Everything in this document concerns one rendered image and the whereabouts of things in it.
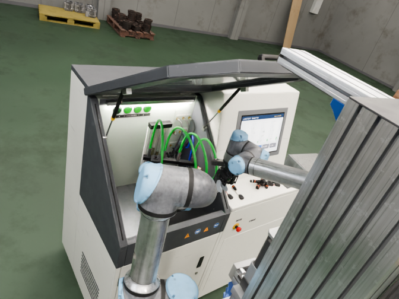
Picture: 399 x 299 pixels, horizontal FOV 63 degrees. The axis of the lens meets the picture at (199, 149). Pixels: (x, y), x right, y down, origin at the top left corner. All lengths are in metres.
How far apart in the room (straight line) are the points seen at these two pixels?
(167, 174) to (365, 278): 0.52
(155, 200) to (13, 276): 1.96
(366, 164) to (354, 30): 12.93
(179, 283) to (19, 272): 1.76
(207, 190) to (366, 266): 0.42
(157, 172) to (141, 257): 0.28
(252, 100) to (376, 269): 1.49
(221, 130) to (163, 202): 1.12
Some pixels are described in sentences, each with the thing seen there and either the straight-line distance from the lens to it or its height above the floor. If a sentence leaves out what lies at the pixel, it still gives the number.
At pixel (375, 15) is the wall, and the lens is 13.26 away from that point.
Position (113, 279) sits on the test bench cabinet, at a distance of 1.84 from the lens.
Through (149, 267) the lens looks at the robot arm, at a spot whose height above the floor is 1.37.
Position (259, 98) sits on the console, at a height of 1.52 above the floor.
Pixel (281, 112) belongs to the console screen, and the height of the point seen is 1.42.
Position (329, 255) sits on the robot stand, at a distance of 0.81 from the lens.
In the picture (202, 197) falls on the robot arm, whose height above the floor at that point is 1.63.
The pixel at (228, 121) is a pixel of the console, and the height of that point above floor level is 1.39.
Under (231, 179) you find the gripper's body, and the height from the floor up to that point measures 1.33.
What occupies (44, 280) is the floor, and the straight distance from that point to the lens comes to 2.71.
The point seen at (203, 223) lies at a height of 0.93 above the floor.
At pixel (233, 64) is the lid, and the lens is 0.98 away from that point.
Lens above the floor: 2.20
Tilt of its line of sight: 31 degrees down
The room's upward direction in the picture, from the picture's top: 17 degrees clockwise
